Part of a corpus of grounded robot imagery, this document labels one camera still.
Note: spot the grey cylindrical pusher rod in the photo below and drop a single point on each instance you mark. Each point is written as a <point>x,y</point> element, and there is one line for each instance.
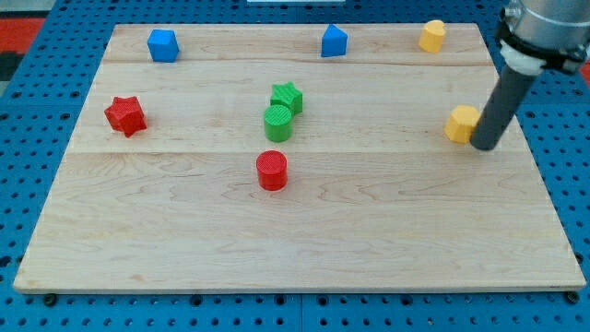
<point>505,99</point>

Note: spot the red cylinder block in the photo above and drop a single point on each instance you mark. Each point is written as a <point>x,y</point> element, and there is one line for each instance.
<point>272,170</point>

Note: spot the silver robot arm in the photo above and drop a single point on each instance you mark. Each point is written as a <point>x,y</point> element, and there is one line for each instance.
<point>533,36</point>

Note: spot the wooden board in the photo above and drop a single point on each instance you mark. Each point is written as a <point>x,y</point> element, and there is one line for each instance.
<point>378,199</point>

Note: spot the yellow hexagon block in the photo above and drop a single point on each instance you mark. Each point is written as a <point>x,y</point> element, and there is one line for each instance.
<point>461,123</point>

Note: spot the yellow heart block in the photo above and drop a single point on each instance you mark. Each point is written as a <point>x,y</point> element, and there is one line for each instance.
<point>432,36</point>

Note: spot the blue triangle block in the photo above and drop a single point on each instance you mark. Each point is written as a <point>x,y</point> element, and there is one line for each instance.
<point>334,42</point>

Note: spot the green star block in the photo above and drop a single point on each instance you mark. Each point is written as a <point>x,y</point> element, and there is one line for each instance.
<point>287,95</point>

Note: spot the green cylinder block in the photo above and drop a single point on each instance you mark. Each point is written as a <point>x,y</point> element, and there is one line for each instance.
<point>278,123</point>

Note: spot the blue cube block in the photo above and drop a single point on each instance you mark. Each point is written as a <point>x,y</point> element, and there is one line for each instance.
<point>163,46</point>

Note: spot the red star block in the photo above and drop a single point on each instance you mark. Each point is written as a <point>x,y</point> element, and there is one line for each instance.
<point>126,115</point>

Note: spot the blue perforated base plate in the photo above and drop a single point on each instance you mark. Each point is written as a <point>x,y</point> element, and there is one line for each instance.
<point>39,109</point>

